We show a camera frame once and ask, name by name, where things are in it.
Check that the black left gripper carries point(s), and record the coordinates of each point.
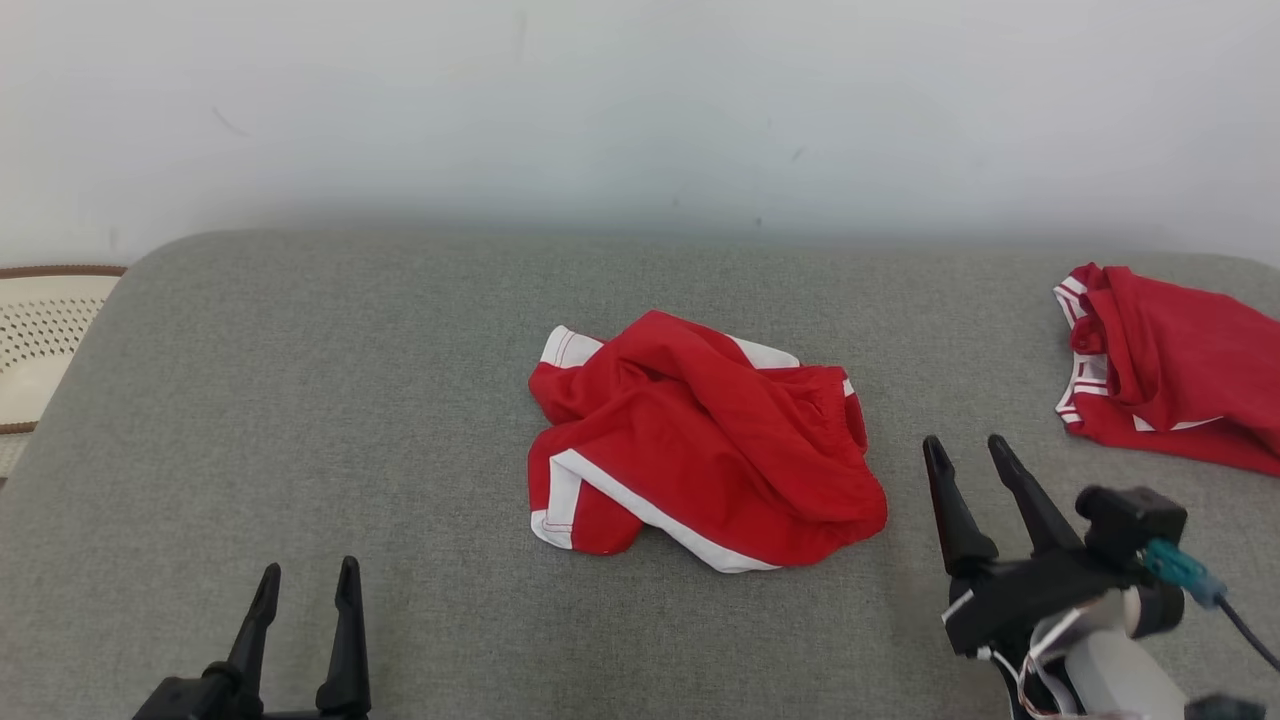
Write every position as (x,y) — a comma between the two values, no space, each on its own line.
(190,700)

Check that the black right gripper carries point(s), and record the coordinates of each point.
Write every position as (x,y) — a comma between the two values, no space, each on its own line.
(1020,595)

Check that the red basketball jersey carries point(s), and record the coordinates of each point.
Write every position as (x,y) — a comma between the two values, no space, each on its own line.
(1190,390)

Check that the red shorts white trim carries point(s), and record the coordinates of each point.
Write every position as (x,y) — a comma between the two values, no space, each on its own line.
(700,450)

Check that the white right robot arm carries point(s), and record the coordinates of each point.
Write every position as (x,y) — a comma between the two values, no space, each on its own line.
(1120,670)

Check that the cream perforated laundry basket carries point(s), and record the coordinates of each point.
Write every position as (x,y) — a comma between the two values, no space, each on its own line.
(45,340)

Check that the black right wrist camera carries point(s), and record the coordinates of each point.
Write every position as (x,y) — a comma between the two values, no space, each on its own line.
(1135,520)

